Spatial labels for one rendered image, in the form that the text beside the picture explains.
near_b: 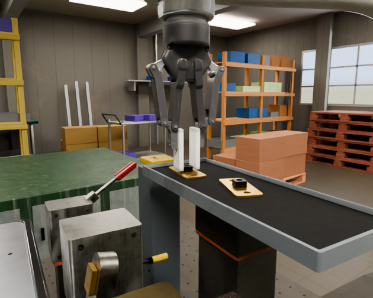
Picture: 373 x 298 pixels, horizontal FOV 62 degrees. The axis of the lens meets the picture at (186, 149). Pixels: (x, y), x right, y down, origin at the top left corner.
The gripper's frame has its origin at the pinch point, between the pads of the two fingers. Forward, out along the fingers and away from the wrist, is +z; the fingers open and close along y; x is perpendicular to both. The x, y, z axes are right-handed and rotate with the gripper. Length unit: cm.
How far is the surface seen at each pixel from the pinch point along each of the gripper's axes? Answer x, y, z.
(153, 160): -11.8, 2.2, 4.1
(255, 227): 23.3, 2.4, 4.1
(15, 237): -21.5, 29.2, 20.0
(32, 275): -4.7, 25.1, 19.8
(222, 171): 1.9, -5.9, 4.1
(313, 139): -408, -443, 76
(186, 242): -61, -26, 50
